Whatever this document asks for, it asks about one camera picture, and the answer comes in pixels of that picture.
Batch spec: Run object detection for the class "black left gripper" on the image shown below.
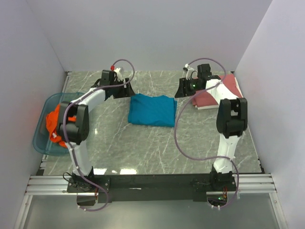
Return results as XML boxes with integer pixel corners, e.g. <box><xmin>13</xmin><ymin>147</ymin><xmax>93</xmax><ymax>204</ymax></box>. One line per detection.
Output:
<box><xmin>110</xmin><ymin>78</ymin><xmax>135</xmax><ymax>99</ymax></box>

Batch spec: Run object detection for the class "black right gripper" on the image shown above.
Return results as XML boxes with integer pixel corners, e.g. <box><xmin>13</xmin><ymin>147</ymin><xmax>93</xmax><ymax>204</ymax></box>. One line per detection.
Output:
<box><xmin>174</xmin><ymin>77</ymin><xmax>203</xmax><ymax>99</ymax></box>

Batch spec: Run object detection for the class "blue t-shirt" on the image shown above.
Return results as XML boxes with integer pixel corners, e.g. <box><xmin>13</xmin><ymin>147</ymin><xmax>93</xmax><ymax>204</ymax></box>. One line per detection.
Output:
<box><xmin>128</xmin><ymin>94</ymin><xmax>177</xmax><ymax>127</ymax></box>

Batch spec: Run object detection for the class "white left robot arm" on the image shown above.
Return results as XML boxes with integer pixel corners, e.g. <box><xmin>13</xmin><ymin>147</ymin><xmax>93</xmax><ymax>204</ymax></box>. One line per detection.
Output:
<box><xmin>56</xmin><ymin>67</ymin><xmax>135</xmax><ymax>192</ymax></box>

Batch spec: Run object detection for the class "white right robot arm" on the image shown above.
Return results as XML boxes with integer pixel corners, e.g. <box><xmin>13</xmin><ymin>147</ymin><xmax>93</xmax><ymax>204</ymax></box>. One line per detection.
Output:
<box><xmin>174</xmin><ymin>64</ymin><xmax>248</xmax><ymax>174</ymax></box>

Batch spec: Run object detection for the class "folded red t-shirt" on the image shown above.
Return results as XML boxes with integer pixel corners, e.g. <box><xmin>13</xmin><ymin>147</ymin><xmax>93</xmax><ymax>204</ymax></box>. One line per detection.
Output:
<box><xmin>192</xmin><ymin>73</ymin><xmax>243</xmax><ymax>110</ymax></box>

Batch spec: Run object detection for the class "orange t-shirt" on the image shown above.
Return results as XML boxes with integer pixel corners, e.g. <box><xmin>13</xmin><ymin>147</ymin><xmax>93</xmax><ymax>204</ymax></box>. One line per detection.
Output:
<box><xmin>46</xmin><ymin>104</ymin><xmax>67</xmax><ymax>148</ymax></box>

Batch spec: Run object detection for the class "clear teal plastic bin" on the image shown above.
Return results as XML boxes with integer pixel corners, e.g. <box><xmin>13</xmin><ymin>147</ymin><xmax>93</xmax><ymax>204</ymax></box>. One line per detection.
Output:
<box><xmin>32</xmin><ymin>92</ymin><xmax>83</xmax><ymax>156</ymax></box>

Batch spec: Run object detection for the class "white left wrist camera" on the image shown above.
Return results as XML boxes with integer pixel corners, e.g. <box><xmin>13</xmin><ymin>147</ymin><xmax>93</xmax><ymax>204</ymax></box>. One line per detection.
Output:
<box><xmin>110</xmin><ymin>65</ymin><xmax>124</xmax><ymax>82</ymax></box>

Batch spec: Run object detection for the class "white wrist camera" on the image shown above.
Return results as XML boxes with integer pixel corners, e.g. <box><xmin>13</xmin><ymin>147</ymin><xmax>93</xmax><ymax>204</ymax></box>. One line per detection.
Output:
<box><xmin>110</xmin><ymin>65</ymin><xmax>124</xmax><ymax>82</ymax></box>
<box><xmin>183</xmin><ymin>64</ymin><xmax>198</xmax><ymax>80</ymax></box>

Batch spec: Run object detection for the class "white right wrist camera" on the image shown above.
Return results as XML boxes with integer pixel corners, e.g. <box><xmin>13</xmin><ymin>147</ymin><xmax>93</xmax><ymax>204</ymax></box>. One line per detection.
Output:
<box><xmin>183</xmin><ymin>64</ymin><xmax>198</xmax><ymax>80</ymax></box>

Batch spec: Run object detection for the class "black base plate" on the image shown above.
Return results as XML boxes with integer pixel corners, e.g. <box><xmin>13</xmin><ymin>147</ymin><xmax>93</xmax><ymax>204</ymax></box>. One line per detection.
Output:
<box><xmin>67</xmin><ymin>173</ymin><xmax>238</xmax><ymax>203</ymax></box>

